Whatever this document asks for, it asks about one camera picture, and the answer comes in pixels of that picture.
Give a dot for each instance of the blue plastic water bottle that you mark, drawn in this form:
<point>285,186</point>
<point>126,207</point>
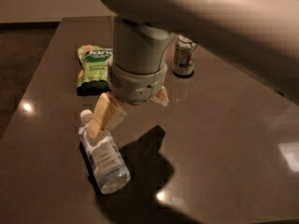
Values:
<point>109,169</point>

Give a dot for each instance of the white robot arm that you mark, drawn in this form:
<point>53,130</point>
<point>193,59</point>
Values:
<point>260,37</point>

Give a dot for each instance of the green white soda can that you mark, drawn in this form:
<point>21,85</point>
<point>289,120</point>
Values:
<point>185,50</point>

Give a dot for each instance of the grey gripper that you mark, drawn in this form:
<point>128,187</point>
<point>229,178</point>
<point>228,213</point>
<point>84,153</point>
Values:
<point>138,86</point>

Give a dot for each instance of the green snack bag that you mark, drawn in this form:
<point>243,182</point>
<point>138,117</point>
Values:
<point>93,74</point>

